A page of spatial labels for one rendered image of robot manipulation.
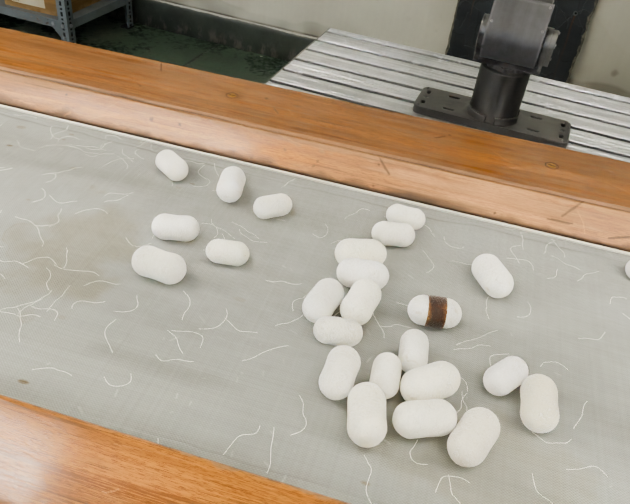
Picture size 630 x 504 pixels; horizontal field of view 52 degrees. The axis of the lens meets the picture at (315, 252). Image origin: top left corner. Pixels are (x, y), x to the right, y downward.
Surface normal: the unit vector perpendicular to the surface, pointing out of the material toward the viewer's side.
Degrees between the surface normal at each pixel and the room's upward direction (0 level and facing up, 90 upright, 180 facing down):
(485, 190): 45
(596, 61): 89
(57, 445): 0
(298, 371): 0
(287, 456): 0
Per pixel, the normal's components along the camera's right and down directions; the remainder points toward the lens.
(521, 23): -0.26, 0.09
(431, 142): 0.10, -0.78
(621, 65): -0.35, 0.54
